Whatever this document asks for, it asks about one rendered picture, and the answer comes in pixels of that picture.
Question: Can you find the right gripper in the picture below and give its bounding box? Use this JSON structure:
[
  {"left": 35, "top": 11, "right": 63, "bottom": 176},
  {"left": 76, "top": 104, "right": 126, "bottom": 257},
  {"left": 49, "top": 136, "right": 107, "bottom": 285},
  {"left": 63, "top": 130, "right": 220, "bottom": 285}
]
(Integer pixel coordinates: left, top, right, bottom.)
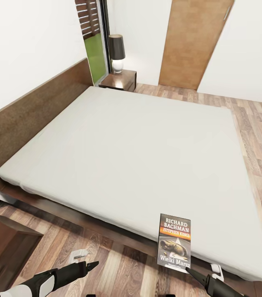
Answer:
[{"left": 186, "top": 267, "right": 236, "bottom": 297}]

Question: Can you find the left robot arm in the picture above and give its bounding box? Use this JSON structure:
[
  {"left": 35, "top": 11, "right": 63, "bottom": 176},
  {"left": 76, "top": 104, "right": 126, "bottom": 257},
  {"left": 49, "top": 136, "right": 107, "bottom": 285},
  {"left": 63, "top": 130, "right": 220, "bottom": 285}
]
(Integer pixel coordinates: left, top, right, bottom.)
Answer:
[{"left": 0, "top": 249, "right": 99, "bottom": 297}]

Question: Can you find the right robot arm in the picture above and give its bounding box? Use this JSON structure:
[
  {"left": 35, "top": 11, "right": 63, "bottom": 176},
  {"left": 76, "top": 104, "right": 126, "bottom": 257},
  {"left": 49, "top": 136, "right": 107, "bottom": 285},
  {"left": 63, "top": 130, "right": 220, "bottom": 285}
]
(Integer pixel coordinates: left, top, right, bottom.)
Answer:
[{"left": 186, "top": 264, "right": 249, "bottom": 297}]

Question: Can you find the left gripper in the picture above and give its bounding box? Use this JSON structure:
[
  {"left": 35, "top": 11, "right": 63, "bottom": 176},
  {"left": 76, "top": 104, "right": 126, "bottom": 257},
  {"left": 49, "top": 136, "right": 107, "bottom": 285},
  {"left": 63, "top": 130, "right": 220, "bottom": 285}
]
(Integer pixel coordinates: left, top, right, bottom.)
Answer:
[{"left": 64, "top": 261, "right": 99, "bottom": 286}]

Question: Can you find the hardback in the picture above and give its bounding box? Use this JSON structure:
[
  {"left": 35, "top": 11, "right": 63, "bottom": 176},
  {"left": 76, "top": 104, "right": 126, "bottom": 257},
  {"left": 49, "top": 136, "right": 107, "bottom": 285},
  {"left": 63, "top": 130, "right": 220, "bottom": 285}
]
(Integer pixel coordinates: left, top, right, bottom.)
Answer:
[{"left": 156, "top": 213, "right": 191, "bottom": 275}]

